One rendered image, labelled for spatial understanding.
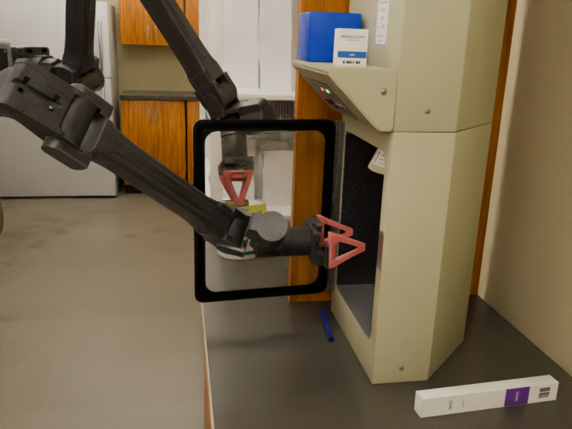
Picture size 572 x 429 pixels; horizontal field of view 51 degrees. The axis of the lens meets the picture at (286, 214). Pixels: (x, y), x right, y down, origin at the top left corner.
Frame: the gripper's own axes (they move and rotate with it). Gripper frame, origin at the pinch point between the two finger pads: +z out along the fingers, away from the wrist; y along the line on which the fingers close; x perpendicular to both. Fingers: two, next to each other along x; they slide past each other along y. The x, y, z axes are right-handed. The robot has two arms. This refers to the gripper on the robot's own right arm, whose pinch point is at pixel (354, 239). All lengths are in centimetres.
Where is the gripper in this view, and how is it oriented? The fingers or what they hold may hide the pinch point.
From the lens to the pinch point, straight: 118.2
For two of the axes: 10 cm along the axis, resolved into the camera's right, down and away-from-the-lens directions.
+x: -0.1, 9.6, 2.7
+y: -1.3, -2.7, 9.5
